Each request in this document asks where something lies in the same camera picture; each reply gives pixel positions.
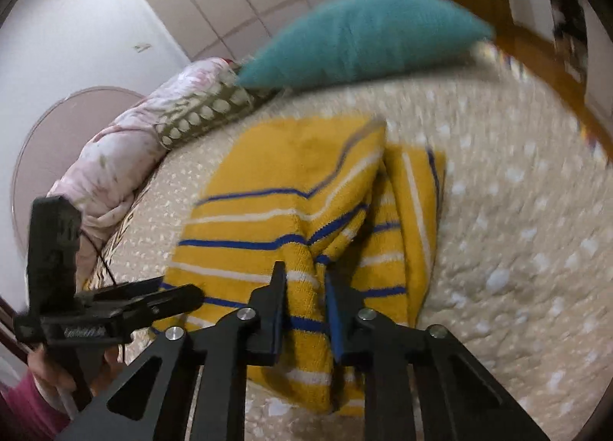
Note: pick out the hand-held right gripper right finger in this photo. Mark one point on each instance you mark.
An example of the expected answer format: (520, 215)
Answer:
(334, 321)

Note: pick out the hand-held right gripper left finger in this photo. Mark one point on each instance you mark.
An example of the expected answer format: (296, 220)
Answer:
(277, 316)

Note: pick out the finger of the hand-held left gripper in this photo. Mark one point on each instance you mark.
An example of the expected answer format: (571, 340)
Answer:
(134, 288)
(172, 302)

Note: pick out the yellow striped knit sweater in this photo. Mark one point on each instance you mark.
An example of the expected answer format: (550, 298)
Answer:
(268, 173)

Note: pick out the person's left forearm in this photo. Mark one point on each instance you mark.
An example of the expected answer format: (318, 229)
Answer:
(28, 412)

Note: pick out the person's left hand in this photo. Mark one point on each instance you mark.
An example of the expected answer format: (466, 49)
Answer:
(48, 369)

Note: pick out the round pink headboard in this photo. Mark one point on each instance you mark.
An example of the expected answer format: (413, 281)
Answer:
(57, 134)

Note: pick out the pink floral duvet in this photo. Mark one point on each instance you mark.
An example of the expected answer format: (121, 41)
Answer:
(119, 153)

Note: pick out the green hedgehog print bolster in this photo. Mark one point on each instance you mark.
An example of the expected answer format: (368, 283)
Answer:
(201, 110)

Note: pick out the teal ribbed pillow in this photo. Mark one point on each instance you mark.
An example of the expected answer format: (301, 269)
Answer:
(364, 34)

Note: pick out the cluttered white shelf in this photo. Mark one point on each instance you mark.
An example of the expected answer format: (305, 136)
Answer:
(565, 5)

